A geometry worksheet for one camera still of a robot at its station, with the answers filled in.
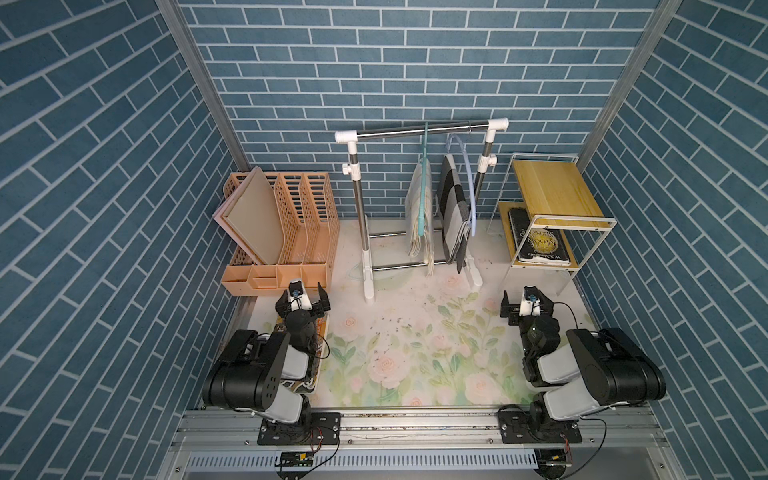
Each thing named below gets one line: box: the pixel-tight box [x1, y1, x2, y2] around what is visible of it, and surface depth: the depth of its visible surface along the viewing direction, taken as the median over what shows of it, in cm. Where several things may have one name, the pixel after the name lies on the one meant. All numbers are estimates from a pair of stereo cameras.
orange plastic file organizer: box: [221, 172, 341, 297], surface depth 101 cm
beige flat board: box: [213, 166, 285, 265], surface depth 93 cm
